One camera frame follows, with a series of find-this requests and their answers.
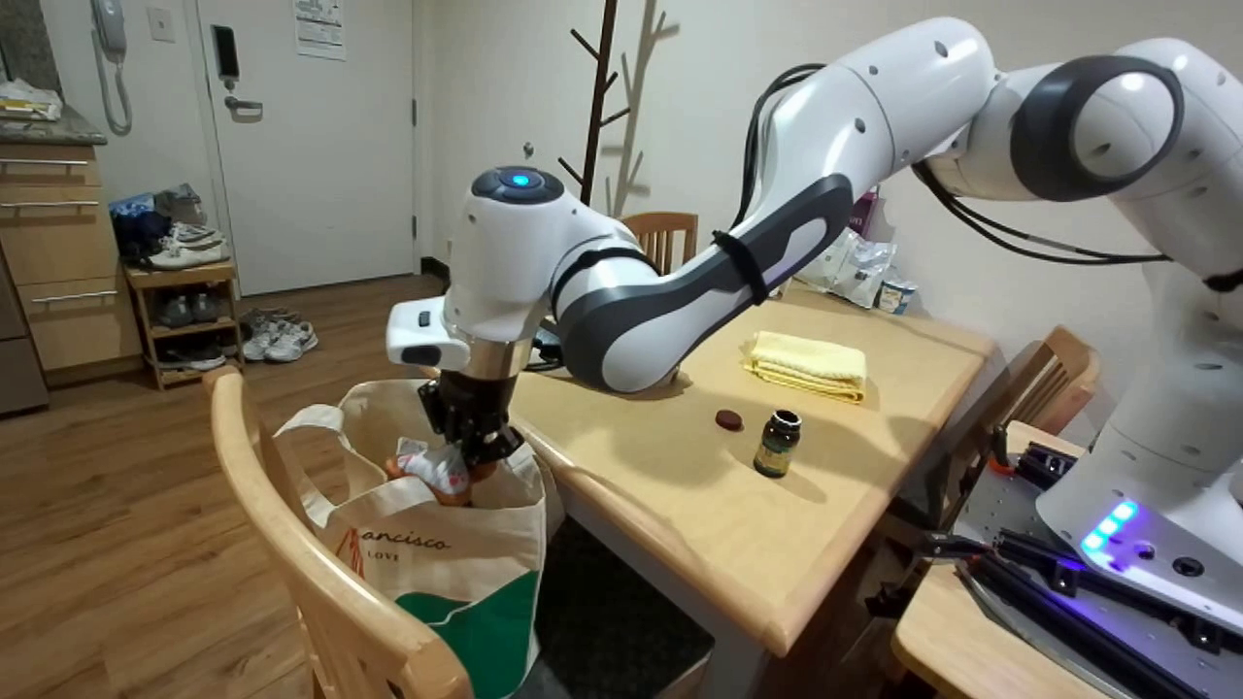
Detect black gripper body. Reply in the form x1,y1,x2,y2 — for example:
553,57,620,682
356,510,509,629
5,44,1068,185
421,373,519,453

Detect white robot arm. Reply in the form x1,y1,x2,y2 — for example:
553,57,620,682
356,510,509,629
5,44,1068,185
387,14,1243,465

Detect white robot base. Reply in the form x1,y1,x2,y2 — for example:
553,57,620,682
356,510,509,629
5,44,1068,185
1036,272,1243,632

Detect white canvas tote bag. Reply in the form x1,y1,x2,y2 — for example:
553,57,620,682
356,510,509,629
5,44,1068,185
275,382,553,699

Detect clear plastic bag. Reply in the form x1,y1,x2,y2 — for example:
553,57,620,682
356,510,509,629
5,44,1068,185
800,229,914,316

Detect white sneakers on floor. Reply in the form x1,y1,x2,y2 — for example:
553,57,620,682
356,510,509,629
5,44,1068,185
241,316,319,364

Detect near wooden chair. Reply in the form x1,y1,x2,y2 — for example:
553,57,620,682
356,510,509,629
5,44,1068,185
207,369,473,699

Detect wooden chair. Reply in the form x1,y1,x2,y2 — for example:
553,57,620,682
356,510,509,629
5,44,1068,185
207,369,473,699
892,328,1098,527
626,210,698,272

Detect small brown lid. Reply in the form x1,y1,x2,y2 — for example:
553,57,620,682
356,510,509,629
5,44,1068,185
714,408,743,433

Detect far right wooden chair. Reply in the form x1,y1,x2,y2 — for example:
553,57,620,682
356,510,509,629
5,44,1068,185
626,210,698,272

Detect wooden dining table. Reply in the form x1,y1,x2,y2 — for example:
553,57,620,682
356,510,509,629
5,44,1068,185
514,286,989,699

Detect dark green bottle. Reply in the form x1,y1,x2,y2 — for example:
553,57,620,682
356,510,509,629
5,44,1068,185
755,408,800,478

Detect wooden shoe rack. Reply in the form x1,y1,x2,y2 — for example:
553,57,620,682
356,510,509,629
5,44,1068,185
130,262,241,389

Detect coat rack tree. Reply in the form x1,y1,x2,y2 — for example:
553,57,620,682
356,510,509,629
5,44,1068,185
561,0,680,212

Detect white door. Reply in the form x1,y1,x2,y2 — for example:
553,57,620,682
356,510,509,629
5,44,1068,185
196,0,416,294

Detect yellow folded cloth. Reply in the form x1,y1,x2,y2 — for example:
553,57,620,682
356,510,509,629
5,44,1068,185
746,330,865,400

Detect shoes on rack top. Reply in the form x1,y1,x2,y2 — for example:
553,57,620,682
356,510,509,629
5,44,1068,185
110,183,229,272

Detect paper notice on door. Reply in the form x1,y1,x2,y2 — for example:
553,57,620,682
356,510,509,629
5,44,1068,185
292,0,346,61

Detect wooden cabinet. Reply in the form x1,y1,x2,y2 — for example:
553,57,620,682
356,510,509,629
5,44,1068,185
0,137,139,417

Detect right side wooden chair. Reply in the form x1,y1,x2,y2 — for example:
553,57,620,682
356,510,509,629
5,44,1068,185
892,328,1098,527

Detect wall phone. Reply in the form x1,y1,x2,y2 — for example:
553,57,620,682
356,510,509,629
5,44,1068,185
88,0,132,137

